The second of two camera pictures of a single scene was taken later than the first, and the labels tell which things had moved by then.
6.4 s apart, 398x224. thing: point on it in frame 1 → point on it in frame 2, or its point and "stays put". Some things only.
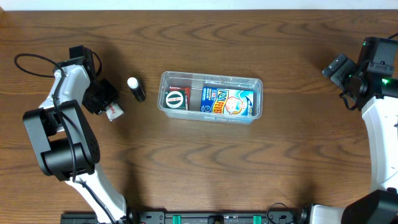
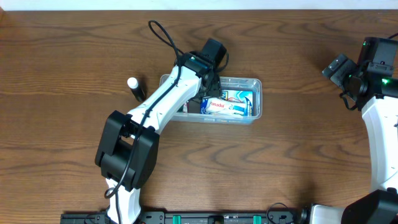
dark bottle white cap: x=136 y=88 stays put
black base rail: x=187 y=217 stays put
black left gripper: x=101 y=95 → x=212 y=86
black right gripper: x=337 y=68 stays put
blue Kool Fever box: x=226 y=101 stays put
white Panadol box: x=113 y=111 → x=225 y=107
